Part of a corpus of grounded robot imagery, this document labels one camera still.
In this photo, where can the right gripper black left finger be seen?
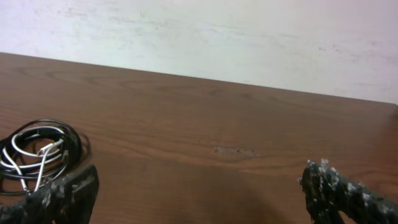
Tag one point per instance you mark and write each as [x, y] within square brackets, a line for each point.
[70, 199]

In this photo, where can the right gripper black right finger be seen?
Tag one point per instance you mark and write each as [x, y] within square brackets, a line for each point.
[328, 194]

